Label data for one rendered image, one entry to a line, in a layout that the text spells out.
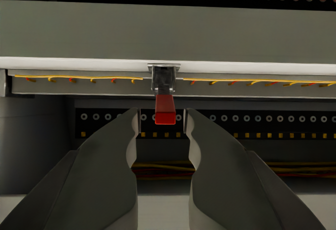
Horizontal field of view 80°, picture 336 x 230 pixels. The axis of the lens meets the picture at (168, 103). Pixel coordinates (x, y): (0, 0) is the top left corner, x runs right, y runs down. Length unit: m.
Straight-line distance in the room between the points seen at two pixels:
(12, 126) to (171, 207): 0.21
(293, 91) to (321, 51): 0.06
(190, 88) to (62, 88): 0.14
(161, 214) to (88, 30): 0.20
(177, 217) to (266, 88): 0.18
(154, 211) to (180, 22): 0.20
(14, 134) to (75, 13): 0.18
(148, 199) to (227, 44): 0.18
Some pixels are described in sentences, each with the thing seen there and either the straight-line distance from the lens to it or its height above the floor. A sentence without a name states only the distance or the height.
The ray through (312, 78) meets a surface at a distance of 0.27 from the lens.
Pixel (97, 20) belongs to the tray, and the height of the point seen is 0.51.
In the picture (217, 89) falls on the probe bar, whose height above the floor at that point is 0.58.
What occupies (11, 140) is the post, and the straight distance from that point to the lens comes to 0.31.
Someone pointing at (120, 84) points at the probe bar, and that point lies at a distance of 0.22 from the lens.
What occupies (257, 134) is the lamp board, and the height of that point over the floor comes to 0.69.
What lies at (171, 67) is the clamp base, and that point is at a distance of 0.18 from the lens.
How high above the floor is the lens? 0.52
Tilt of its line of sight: 20 degrees up
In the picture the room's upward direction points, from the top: 178 degrees counter-clockwise
